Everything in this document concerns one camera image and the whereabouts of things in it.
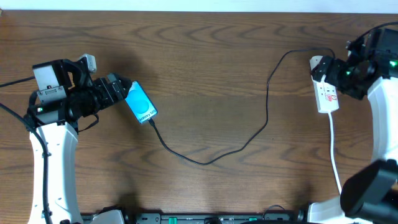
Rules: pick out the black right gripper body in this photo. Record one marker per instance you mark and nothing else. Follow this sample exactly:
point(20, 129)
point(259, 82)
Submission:
point(345, 78)

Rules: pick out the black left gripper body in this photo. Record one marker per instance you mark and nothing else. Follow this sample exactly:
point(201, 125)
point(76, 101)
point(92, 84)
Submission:
point(94, 97)

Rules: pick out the blue screen smartphone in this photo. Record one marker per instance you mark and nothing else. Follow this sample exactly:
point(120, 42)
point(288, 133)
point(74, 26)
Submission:
point(140, 104)

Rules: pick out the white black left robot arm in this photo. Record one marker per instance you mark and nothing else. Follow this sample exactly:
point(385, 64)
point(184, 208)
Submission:
point(66, 92)

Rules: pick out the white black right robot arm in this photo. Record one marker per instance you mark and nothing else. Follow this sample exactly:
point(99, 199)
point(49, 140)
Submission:
point(369, 196)

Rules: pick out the white power strip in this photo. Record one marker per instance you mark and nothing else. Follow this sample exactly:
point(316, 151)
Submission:
point(326, 96)

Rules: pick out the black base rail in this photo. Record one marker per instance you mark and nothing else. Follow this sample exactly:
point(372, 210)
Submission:
point(271, 216)

